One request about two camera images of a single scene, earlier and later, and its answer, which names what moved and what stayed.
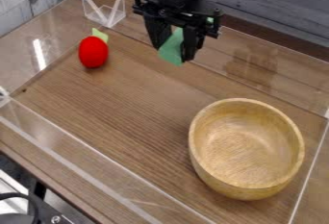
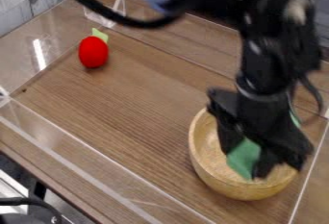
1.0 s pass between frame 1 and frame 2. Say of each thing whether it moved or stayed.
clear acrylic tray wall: stayed
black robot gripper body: moved
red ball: stayed
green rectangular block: moved
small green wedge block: stayed
